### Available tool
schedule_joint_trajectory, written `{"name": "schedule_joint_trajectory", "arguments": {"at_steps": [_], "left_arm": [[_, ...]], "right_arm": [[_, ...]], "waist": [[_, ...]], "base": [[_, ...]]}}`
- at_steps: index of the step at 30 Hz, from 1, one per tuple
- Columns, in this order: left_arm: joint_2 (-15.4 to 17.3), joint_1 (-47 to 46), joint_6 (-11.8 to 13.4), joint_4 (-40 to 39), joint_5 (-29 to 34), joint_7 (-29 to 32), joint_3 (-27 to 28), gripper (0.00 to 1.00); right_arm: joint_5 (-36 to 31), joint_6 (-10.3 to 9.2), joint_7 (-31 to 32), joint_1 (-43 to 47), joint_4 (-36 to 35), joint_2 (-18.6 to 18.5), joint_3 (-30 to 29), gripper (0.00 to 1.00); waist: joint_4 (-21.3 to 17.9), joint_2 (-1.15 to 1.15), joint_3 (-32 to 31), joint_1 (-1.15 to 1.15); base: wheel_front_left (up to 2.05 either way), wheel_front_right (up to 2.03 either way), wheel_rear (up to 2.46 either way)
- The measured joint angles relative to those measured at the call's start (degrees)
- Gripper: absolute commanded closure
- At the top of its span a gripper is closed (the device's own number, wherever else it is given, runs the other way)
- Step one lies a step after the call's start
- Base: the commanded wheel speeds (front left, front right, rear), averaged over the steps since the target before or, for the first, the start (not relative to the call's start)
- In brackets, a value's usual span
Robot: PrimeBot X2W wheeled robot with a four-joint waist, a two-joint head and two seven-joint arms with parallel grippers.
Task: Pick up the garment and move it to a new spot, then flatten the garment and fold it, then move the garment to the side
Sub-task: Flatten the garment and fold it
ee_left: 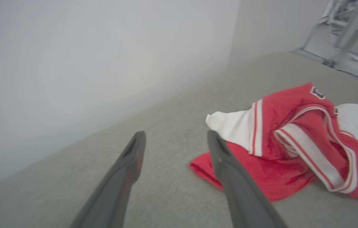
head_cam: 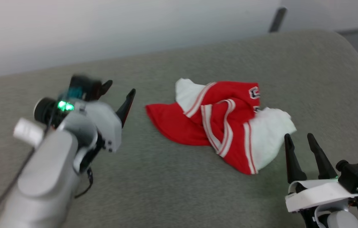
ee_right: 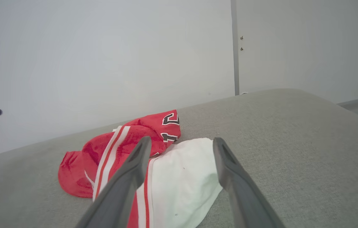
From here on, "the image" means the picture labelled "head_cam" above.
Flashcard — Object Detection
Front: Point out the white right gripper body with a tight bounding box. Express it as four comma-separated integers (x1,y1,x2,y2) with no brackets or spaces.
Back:
285,178,358,213

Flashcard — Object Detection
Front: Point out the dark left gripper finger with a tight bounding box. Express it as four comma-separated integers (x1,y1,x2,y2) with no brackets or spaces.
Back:
116,89,136,128
101,80,113,96

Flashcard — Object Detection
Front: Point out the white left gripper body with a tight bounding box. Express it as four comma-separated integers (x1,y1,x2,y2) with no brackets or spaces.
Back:
71,101,123,153

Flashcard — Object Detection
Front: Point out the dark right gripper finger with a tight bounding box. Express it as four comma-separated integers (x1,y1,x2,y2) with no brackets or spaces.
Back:
284,133,308,184
307,133,338,180

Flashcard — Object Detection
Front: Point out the red and white jersey shirt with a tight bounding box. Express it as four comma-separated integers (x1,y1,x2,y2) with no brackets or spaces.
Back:
145,78,297,175

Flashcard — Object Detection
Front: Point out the grey fabric sofa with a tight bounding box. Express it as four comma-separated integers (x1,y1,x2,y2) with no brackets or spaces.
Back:
0,29,358,228

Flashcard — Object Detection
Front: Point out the short looped black cable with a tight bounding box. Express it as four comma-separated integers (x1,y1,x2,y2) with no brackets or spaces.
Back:
74,167,94,199

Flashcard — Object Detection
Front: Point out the white cable label tag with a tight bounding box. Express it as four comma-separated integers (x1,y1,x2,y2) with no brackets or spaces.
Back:
13,118,45,147

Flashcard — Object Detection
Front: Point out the long thin black cable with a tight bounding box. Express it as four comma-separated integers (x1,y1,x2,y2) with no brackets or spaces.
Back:
0,109,54,228

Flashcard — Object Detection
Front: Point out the dark slanted post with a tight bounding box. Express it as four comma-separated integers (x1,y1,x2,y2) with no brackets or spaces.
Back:
268,7,287,33

